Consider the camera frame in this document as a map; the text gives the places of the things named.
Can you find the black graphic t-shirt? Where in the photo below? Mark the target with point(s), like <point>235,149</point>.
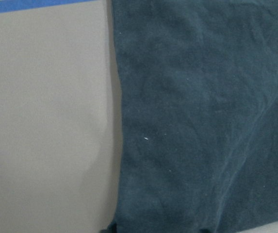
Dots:
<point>199,82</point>

